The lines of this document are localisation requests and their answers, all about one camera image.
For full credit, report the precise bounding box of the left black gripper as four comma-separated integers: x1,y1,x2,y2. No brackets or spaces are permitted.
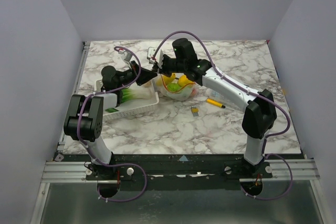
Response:
116,60,158,89

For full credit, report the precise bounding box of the yellow lemon toy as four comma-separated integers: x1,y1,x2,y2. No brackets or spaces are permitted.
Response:
178,75,194,87

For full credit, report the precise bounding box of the clear zip bag orange zipper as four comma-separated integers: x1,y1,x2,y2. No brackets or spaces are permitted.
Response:
154,73,197,101

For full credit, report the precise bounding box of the light green cabbage toy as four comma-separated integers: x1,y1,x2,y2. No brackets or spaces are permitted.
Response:
166,83,181,93

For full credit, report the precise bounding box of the white perforated plastic basket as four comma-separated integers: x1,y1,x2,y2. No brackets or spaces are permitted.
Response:
103,81,159,120

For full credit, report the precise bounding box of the dark green cucumber toy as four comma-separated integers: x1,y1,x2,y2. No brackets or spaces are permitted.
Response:
106,108,119,113

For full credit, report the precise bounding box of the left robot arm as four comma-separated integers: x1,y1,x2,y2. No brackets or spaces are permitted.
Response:
64,61,158,179

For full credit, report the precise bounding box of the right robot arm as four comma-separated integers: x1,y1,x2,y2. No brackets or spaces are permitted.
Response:
154,38,277,178

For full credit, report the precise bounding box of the green bok choy toy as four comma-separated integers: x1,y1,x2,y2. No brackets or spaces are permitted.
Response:
118,88,153,103

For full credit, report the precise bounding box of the clear plastic parts box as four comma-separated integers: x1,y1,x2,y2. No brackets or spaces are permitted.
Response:
209,90,228,103

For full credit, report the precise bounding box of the small yellow electronic component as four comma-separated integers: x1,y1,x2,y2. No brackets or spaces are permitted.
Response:
191,106,199,116

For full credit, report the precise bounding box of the yellow screwdriver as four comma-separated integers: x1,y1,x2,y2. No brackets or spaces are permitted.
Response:
206,98,226,109

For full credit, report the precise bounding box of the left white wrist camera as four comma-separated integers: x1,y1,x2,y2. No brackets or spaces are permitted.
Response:
118,49,133,65

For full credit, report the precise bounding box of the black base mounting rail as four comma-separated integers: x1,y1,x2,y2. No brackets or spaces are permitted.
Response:
86,154,272,191

